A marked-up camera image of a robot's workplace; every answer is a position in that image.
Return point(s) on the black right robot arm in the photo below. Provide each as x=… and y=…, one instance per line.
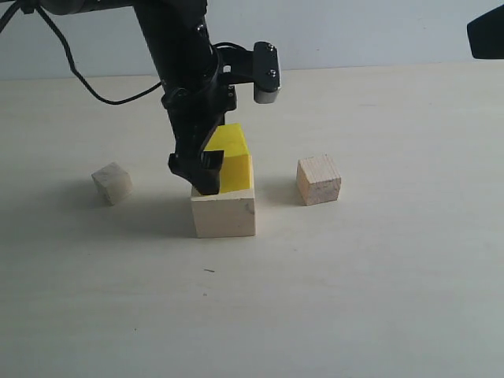
x=485, y=35

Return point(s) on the yellow cube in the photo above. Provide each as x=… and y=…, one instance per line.
x=236, y=171

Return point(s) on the small wooden cube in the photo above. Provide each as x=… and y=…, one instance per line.
x=113, y=183

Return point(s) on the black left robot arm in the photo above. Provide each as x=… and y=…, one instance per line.
x=78, y=6

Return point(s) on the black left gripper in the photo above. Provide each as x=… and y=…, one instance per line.
x=196, y=99

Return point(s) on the medium wooden cube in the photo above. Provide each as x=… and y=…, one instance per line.
x=318, y=179

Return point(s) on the large wooden cube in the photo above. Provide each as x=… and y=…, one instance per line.
x=230, y=214

